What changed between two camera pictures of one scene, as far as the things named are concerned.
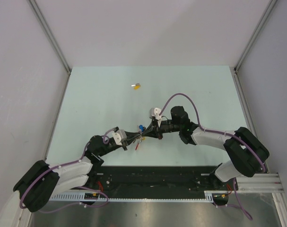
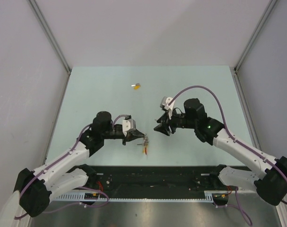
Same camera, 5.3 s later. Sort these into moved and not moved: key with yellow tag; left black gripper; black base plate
Moved: left black gripper
Not moved: black base plate; key with yellow tag
